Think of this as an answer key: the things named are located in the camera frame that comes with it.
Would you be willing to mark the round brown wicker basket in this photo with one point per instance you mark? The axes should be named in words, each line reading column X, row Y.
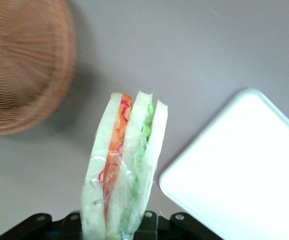
column 22, row 70

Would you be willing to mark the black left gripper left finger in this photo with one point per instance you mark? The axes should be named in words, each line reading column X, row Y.
column 57, row 228

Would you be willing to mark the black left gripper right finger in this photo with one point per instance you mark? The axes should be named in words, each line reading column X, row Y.
column 174, row 228

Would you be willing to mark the cream rectangular plastic tray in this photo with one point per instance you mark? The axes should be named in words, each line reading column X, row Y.
column 239, row 165

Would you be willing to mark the plastic-wrapped triangle sandwich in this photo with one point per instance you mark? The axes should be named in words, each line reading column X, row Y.
column 132, row 155

